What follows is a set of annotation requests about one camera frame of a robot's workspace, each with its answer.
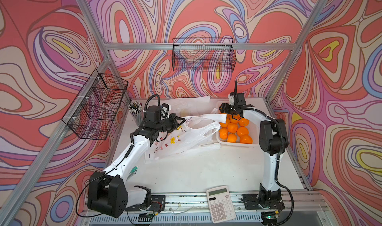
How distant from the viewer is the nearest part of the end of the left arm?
586mm

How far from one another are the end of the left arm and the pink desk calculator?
0.39 m

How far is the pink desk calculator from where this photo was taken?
0.70m
